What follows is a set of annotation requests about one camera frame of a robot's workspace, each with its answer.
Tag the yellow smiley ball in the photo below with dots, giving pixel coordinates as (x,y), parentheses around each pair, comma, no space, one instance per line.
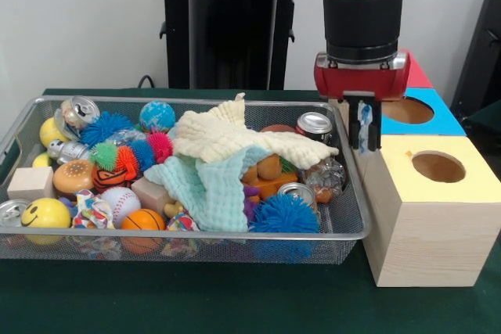
(45,212)

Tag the clear packet of orange snacks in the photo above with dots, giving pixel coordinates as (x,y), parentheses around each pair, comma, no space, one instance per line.
(326,181)

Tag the dark green side table cloth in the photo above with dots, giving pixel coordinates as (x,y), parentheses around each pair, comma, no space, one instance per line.
(483,130)

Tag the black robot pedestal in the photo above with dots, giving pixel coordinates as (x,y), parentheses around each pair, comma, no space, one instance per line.
(235,36)

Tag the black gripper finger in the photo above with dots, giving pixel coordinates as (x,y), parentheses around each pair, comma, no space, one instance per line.
(354,126)
(376,126)

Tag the blue furry monster toy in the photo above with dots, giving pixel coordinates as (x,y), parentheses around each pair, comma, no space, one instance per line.
(283,214)

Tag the plain wooden cube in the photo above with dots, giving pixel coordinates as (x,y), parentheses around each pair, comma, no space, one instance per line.
(29,183)

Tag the clear packet of blue sweets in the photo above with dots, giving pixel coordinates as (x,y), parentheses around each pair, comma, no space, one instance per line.
(365,130)

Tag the small orange basketball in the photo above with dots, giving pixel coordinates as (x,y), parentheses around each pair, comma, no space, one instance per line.
(143,220)

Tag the mint waffle cloth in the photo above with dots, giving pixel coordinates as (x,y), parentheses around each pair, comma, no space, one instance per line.
(219,201)

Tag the wooden box with three holes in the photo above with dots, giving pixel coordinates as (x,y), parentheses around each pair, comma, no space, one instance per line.
(430,232)

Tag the cream waffle cloth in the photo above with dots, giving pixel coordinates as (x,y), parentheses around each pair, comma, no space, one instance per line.
(219,130)

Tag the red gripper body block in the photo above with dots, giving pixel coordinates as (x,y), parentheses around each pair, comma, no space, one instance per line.
(360,81)

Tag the blue spiky rubber ball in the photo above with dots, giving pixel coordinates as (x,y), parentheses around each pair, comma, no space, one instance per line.
(105,126)

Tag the blue green globe ball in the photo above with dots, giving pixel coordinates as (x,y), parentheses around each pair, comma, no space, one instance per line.
(156,115)

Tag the toy hamburger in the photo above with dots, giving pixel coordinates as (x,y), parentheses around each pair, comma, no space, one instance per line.
(72,175)

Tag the small white baseball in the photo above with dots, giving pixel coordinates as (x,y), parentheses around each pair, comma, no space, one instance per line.
(119,203)

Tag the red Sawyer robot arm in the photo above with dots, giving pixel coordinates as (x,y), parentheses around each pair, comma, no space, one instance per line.
(362,5)

